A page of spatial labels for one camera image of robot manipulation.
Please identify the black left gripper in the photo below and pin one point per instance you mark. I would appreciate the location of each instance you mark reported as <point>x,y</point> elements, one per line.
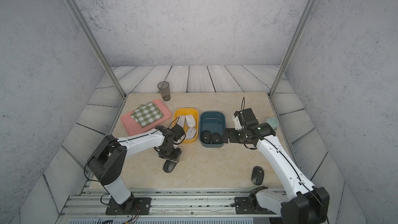
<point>175,158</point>

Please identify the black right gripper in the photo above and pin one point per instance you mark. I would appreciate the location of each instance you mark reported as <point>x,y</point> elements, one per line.
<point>232,138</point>

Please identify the black mouse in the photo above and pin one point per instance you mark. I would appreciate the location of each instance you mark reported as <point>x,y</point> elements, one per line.
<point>169,166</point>
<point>206,137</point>
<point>216,138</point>
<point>257,176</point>

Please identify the white mouse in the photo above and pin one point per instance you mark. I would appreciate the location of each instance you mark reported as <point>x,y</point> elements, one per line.
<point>190,120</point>
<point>181,120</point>
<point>191,133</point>

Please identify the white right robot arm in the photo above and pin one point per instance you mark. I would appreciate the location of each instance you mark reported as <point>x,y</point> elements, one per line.
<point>299,201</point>

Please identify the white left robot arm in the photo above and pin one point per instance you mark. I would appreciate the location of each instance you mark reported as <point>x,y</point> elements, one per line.
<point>107,160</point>

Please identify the teal plastic storage box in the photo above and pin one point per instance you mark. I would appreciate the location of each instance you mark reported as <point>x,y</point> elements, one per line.
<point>215,122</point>

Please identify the yellow plastic storage box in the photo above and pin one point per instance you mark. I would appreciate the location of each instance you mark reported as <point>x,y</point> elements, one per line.
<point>186,111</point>

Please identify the glass jar with mint lid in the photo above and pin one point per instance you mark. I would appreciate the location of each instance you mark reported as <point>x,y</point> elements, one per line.
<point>273,122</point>

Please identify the green checked cloth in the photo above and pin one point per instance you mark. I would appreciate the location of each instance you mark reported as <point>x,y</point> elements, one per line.
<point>147,114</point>

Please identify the pink plastic tray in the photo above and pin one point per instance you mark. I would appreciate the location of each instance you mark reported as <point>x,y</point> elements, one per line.
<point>134,128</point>

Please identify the grey translucent cup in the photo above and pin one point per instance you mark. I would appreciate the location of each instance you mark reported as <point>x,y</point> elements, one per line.
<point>164,90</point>

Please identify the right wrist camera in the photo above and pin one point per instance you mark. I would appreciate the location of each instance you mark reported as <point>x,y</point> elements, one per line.
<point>244,119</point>

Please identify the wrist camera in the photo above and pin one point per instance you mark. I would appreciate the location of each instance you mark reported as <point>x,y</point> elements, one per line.
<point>178,133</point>
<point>244,119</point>

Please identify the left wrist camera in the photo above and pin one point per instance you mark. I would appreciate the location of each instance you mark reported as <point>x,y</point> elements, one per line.
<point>178,133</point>

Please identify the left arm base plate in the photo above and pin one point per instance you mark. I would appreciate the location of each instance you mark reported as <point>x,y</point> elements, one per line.
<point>132,206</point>

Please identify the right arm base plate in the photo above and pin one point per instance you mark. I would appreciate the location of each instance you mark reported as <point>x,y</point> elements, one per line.
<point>249,204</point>

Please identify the aluminium frame post right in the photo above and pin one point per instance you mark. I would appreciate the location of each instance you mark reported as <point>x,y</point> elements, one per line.
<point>307,11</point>

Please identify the aluminium frame post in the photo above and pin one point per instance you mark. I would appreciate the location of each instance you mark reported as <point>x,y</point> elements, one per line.
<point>76,12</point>
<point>307,11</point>

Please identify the aluminium frame post left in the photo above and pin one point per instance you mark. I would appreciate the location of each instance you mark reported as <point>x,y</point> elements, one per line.
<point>76,12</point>

